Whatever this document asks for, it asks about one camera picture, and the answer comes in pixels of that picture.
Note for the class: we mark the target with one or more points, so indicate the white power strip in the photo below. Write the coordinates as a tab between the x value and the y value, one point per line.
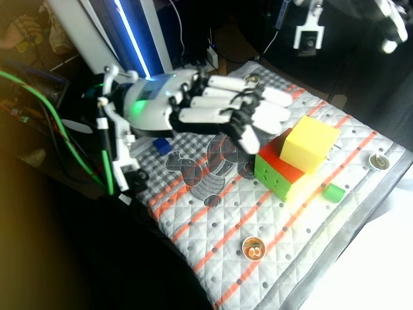
211	57

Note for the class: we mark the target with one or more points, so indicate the grey quilt with bear print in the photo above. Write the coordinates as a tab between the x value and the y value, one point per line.
242	210

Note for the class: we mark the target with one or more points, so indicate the toy bowl with egg halves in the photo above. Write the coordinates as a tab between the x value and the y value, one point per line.
253	249

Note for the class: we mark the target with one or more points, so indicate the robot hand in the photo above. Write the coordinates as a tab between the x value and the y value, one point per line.
397	26
148	106

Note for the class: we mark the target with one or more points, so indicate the white flat blade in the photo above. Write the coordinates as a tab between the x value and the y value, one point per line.
77	127

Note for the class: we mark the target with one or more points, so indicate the blue toy block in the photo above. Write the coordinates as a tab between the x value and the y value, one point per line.
163	147

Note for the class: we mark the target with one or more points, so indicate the white pillar with light strip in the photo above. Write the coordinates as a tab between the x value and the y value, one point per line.
80	32

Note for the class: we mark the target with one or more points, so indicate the Rubik's cube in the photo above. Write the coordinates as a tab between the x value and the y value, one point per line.
274	177

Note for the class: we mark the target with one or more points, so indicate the white toy bowl, blue pattern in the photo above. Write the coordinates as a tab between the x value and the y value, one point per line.
379	161

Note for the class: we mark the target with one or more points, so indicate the green toy cylinder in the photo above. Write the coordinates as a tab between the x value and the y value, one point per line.
334	193

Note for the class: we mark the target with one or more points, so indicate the yellow foam block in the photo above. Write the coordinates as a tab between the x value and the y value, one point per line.
309	145

